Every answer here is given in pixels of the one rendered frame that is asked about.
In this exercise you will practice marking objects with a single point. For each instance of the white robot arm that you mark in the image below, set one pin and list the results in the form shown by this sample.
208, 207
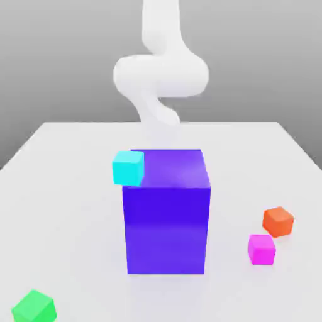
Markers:
161, 75

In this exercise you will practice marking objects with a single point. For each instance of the small cyan cube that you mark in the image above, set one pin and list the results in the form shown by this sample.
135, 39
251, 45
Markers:
127, 168

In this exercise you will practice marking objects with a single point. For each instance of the small orange cube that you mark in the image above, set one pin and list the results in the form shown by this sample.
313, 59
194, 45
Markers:
278, 222

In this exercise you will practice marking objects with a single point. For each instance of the small magenta cube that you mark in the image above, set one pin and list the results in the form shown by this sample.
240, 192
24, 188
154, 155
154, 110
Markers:
261, 249

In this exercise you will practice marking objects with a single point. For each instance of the small green cube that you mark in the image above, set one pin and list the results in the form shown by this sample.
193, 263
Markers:
34, 307

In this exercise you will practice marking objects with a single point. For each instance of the large purple box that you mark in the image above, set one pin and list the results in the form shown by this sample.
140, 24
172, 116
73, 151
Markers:
166, 226

